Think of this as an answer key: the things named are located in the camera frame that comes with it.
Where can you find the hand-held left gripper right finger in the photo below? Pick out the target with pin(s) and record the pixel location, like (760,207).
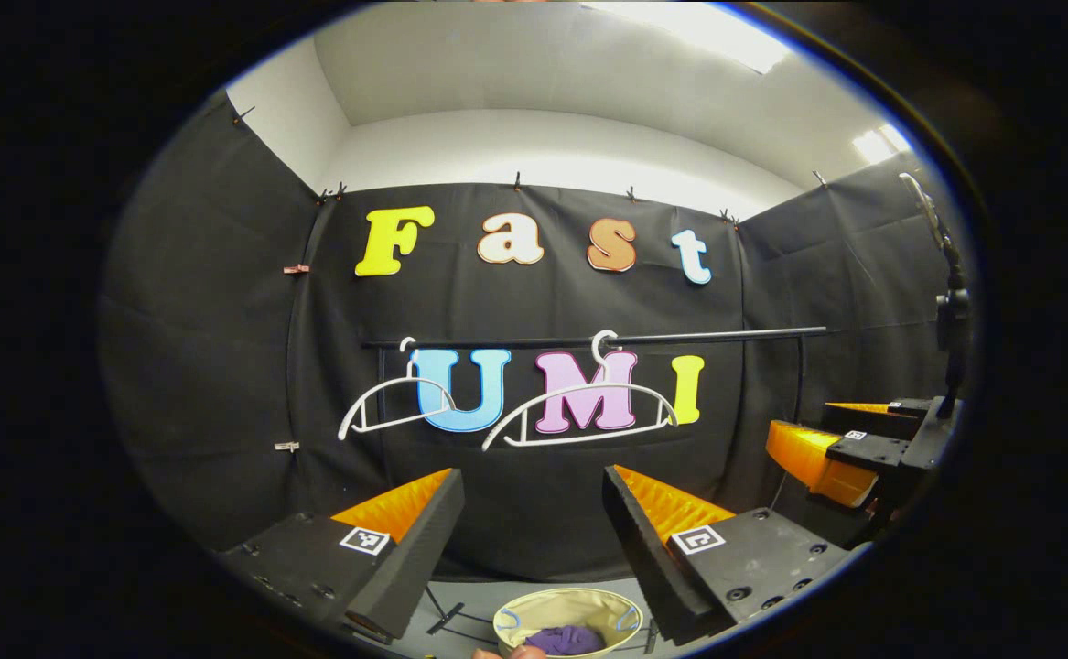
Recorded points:
(648,558)

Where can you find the small ceiling light panel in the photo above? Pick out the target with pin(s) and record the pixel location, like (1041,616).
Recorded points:
(881,145)

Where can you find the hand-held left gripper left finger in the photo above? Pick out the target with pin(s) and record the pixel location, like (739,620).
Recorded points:
(419,558)

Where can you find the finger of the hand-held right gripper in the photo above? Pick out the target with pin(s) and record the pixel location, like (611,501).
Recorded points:
(808,458)
(872,416)

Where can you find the large ceiling light panel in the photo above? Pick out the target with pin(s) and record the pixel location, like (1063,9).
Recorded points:
(698,27)

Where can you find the black backdrop cloth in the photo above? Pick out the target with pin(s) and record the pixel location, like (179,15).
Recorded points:
(204,366)

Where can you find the white plastic hanger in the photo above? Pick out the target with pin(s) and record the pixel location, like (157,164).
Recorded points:
(606,373)
(382,389)

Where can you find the black pole stand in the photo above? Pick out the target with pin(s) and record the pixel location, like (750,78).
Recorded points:
(953,316)

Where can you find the purple knit jacket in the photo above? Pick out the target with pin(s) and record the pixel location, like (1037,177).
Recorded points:
(566,639)

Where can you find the cream laundry hamper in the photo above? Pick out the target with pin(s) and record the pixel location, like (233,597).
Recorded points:
(570,604)

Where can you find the black clothes rack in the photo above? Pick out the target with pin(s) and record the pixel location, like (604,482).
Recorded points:
(726,334)

